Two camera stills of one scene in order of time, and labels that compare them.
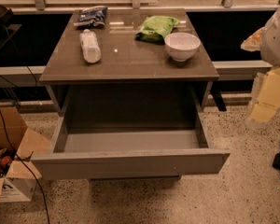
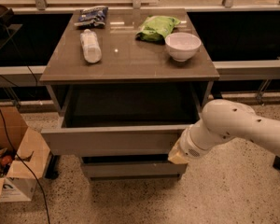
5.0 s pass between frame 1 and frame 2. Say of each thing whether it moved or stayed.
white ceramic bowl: stayed
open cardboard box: stayed
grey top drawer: moved
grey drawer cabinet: stayed
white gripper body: moved
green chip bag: stayed
